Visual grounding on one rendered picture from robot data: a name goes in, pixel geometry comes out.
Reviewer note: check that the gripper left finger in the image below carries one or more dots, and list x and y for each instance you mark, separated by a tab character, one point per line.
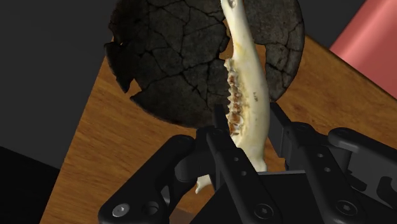
229	161

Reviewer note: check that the pink cylinder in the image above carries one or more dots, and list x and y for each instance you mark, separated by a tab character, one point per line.
369	40

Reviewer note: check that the pale jawbone with teeth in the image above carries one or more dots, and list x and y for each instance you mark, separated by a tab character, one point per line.
246	90

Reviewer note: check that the dark cracked round cookie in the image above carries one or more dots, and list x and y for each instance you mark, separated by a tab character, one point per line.
180	62

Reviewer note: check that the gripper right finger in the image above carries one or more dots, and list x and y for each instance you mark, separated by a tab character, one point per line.
322	167

